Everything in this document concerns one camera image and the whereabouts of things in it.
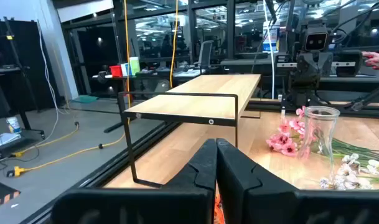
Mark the clear glass vase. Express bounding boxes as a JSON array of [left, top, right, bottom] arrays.
[[297, 105, 341, 160]]

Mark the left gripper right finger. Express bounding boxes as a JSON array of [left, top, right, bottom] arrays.
[[217, 138, 379, 224]]

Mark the blue white poster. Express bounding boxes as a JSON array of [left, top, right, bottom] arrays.
[[262, 20, 281, 53]]

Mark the black desk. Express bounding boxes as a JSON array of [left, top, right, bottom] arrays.
[[91, 68, 208, 94]]

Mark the orange flower bunch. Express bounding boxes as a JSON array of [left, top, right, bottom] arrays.
[[213, 192, 225, 224]]

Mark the pink flower bunch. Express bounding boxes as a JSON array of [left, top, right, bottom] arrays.
[[265, 105, 379, 167]]

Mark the white blue carton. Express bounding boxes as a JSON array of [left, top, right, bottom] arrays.
[[119, 62, 131, 77]]

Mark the white flower bunch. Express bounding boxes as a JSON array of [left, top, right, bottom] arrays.
[[319, 152, 379, 191]]

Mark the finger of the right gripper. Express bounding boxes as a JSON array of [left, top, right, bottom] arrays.
[[292, 51, 316, 88], [314, 51, 334, 88]]

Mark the green white canister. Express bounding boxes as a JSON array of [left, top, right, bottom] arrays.
[[128, 56, 141, 77]]

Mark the black tripod stand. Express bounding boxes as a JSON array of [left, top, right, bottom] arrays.
[[1, 17, 46, 140]]

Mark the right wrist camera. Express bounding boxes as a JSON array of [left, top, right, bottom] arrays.
[[302, 24, 330, 52]]

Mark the white cable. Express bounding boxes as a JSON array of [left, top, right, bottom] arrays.
[[263, 0, 276, 100]]

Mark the black cabinet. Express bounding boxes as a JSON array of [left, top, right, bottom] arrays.
[[0, 19, 58, 121]]

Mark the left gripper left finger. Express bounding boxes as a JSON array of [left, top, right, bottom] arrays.
[[50, 138, 218, 224]]

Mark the person's hand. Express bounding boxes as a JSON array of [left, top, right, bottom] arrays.
[[362, 51, 379, 70]]

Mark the grey office chair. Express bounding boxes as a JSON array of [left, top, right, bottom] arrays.
[[196, 40, 216, 75]]

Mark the yellow hanging cable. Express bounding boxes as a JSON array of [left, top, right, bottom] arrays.
[[123, 0, 133, 108], [169, 0, 180, 89]]

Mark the yellow floor cable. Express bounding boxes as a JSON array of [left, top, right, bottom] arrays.
[[10, 121, 81, 158]]

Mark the wooden shelf black frame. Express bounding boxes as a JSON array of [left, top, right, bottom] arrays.
[[116, 73, 262, 189]]

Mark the red plastic box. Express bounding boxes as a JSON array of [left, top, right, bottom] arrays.
[[109, 64, 124, 78]]

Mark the yellow cable black plug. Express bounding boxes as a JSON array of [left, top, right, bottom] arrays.
[[6, 132, 129, 179]]

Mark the green floor mat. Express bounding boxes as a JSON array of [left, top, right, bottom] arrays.
[[70, 94, 100, 105]]

